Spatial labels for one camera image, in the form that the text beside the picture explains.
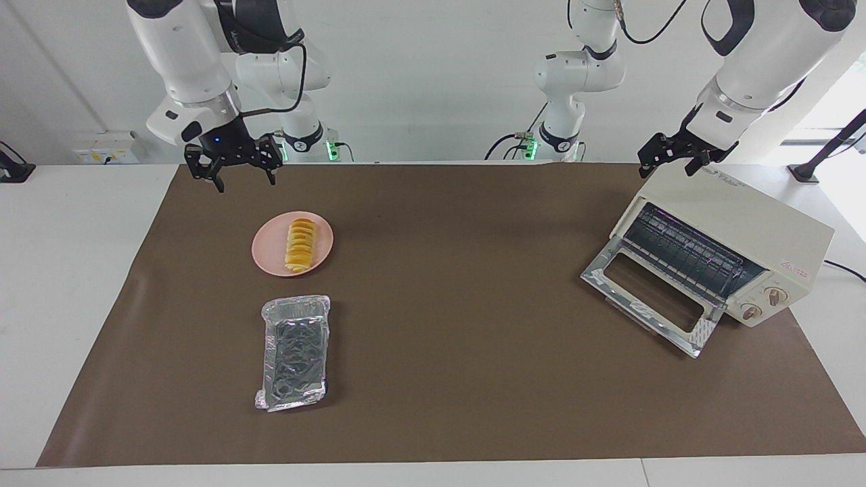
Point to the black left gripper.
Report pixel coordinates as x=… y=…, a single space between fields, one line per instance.
x=683 y=147

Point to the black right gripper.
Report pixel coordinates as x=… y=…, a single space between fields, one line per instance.
x=230 y=150

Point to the yellow sliced bread loaf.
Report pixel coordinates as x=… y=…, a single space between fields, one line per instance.
x=301 y=245

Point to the aluminium foil tray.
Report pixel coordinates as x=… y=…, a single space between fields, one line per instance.
x=294 y=355

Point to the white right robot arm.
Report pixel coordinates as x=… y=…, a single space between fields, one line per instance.
x=186 y=54

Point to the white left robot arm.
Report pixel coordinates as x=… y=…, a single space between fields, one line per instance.
x=764 y=61

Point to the cream toaster oven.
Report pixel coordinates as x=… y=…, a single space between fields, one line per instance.
x=758 y=223

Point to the glass oven door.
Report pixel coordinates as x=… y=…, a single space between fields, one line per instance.
x=609 y=287

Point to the cream oven knob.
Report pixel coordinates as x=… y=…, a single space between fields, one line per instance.
x=774 y=295
x=751 y=312

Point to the pink round plate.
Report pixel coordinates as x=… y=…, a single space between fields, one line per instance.
x=269 y=247

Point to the brown table mat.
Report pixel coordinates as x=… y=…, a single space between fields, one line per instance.
x=473 y=379

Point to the white wall socket box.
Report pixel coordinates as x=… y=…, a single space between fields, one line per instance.
x=108 y=147

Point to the black camera stand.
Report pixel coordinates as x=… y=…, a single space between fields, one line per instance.
x=829 y=149

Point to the black clamp mount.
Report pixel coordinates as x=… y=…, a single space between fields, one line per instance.
x=12 y=169

